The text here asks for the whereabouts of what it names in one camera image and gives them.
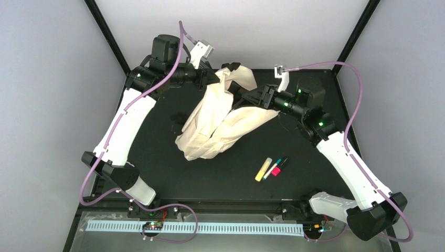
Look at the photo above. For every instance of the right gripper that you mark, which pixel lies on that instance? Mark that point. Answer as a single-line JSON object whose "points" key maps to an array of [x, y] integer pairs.
{"points": [[266, 88]]}

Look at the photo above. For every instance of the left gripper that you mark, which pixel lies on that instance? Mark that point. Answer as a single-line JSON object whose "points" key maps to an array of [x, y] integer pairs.
{"points": [[206, 77]]}

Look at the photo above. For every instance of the beige canvas backpack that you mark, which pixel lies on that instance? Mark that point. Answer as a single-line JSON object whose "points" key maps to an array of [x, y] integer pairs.
{"points": [[219, 120]]}

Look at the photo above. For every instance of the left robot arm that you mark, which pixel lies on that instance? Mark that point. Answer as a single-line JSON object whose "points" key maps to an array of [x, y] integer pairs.
{"points": [[170, 64]]}

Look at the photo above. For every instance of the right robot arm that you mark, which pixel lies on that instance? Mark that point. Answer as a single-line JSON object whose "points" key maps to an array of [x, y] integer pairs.
{"points": [[374, 207]]}

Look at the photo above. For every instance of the teal white marker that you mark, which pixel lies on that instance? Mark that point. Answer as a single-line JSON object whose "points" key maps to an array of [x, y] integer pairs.
{"points": [[271, 169]]}

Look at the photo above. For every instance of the yellow highlighter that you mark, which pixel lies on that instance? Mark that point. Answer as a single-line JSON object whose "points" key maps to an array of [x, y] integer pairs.
{"points": [[263, 169]]}

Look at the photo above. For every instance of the pink black highlighter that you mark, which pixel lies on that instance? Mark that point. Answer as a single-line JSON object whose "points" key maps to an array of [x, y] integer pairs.
{"points": [[280, 165]]}

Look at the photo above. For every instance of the small circuit board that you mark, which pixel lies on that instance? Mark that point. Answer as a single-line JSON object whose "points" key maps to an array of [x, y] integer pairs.
{"points": [[152, 226]]}

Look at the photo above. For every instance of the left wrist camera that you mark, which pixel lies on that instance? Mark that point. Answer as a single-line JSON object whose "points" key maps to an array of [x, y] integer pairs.
{"points": [[202, 49]]}

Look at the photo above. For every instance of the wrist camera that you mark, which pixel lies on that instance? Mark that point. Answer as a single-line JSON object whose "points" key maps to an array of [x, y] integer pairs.
{"points": [[202, 49], [283, 75]]}

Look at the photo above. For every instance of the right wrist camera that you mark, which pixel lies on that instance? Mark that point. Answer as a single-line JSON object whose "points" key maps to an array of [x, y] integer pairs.
{"points": [[283, 75]]}

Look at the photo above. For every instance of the black frame rail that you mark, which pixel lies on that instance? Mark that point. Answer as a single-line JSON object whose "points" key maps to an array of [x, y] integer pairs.
{"points": [[288, 210]]}

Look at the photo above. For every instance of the light blue slotted cable duct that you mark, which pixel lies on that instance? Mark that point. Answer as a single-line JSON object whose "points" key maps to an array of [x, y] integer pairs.
{"points": [[200, 228]]}

